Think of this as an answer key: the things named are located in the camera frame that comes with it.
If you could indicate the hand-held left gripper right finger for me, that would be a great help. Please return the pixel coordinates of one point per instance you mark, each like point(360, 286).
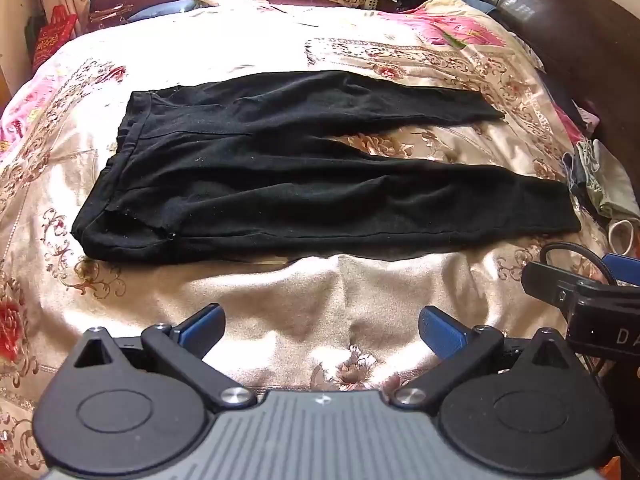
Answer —
point(441, 332)

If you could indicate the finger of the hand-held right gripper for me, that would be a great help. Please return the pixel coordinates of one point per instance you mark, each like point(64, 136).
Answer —
point(547, 280)
point(622, 270)

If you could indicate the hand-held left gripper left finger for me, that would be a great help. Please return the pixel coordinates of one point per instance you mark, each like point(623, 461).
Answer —
point(202, 329)

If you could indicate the black pants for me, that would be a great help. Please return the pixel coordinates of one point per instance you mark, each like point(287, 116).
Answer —
point(280, 170)

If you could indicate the grey-green garment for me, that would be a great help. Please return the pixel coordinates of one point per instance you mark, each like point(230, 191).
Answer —
point(607, 180)

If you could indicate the dark wooden bed board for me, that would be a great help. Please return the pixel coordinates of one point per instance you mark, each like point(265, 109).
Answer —
point(570, 25)

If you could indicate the beige floral satin bedspread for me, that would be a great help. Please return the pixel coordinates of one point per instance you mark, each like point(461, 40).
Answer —
point(150, 75)

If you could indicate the pink cartoon print bedsheet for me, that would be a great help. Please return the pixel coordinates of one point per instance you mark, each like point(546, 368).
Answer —
point(452, 30)

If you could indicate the blue pillow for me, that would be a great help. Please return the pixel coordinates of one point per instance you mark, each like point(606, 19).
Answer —
point(160, 10)

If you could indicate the red gift bag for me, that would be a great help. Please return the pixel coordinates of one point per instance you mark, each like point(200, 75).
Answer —
point(52, 35)

